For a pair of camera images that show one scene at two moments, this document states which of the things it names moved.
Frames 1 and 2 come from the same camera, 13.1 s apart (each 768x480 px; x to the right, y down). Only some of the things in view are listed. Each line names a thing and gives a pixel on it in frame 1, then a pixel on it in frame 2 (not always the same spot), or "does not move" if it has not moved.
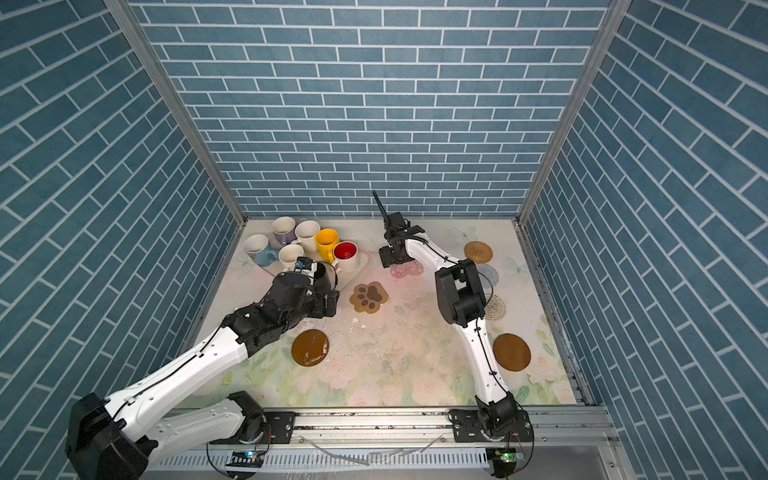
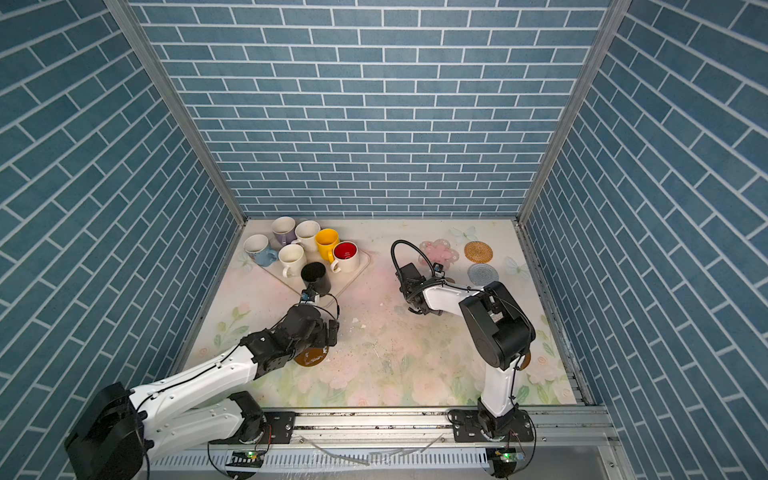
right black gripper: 386,256 → 409,300
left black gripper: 332,302 → 323,339
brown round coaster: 310,347 does not move
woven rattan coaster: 478,251 does not move
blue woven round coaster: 490,274 does not move
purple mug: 284,230 does not move
